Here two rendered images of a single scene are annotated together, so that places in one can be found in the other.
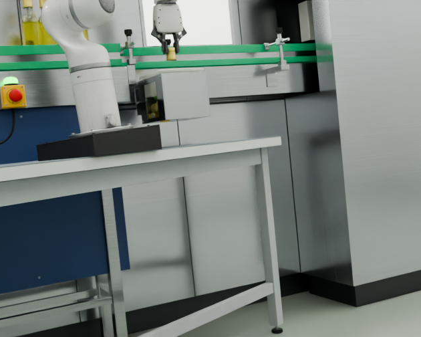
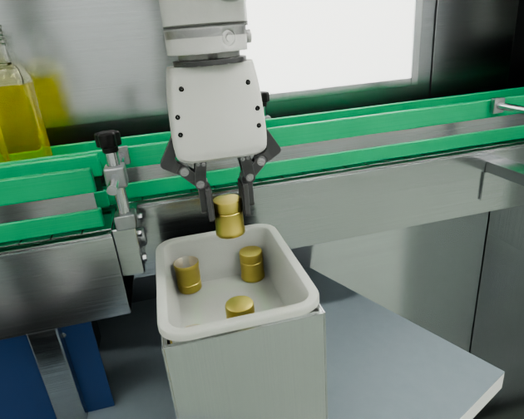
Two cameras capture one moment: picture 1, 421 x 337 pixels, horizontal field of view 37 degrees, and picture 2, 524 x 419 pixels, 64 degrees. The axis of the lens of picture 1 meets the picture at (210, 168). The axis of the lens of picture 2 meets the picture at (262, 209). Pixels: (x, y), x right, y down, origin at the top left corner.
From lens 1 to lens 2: 1.87 m
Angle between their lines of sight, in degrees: 24
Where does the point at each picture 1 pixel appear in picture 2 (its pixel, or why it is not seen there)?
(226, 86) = (387, 210)
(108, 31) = (126, 73)
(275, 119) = not seen: hidden behind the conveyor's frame
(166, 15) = (203, 106)
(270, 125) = (459, 220)
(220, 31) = (390, 50)
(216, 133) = (355, 244)
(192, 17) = (327, 22)
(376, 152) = not seen: outside the picture
